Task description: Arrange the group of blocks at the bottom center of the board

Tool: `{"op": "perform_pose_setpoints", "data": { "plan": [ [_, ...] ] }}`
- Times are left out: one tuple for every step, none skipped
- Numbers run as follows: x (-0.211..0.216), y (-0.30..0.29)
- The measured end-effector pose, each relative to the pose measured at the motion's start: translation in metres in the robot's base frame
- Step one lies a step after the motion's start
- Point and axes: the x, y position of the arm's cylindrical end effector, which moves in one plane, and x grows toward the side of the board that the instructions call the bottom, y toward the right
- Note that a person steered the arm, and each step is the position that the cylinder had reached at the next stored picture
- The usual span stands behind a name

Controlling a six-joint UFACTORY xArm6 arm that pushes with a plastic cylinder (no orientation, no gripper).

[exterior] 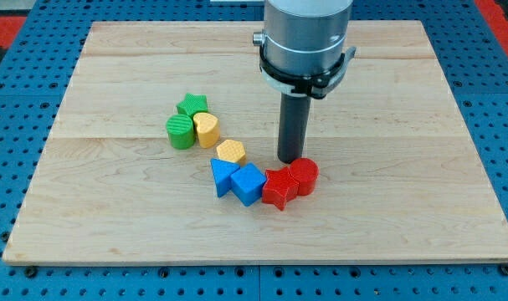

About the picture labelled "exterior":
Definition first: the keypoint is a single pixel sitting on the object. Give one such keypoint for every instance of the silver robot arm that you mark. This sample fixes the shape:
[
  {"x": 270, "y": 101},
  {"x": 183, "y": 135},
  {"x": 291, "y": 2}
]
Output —
[{"x": 301, "y": 46}]

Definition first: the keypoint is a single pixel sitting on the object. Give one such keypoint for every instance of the wooden board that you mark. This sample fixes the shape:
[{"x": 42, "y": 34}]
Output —
[{"x": 400, "y": 179}]

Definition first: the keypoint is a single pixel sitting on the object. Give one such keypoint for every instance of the yellow hexagon block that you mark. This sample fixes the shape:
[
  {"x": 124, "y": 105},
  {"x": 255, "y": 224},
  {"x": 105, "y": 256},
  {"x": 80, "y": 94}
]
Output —
[{"x": 233, "y": 151}]

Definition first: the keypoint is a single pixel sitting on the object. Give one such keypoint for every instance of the blue cube block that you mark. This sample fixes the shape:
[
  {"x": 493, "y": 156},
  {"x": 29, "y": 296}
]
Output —
[{"x": 247, "y": 184}]

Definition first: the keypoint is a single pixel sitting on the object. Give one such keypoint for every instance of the blue triangle block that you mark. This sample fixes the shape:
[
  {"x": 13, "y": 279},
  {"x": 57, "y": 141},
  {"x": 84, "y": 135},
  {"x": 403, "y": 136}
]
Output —
[{"x": 222, "y": 171}]

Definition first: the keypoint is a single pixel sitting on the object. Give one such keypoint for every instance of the red star block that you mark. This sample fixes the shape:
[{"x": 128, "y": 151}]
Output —
[{"x": 280, "y": 188}]

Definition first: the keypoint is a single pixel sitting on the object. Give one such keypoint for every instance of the yellow heart block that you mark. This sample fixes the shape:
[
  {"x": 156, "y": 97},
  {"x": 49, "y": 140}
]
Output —
[{"x": 207, "y": 129}]

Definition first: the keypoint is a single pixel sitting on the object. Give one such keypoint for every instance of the red cylinder block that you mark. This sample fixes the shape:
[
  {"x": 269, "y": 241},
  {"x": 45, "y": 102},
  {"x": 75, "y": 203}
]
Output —
[{"x": 305, "y": 171}]

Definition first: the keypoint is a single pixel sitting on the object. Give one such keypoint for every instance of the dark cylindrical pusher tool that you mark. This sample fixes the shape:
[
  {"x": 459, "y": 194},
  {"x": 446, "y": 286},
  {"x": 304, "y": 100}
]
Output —
[{"x": 294, "y": 115}]

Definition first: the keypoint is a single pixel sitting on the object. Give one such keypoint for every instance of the green cylinder block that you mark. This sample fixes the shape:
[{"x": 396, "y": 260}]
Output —
[{"x": 180, "y": 131}]

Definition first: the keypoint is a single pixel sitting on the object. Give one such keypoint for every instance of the green star block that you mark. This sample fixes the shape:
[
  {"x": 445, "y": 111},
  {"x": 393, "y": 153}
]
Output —
[{"x": 192, "y": 104}]

